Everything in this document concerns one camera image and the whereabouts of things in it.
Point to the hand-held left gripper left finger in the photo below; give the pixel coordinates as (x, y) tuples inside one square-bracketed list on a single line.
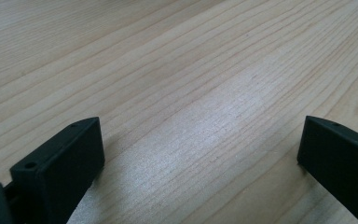
[(59, 174)]

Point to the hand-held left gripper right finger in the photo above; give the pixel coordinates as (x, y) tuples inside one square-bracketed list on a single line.
[(341, 165)]

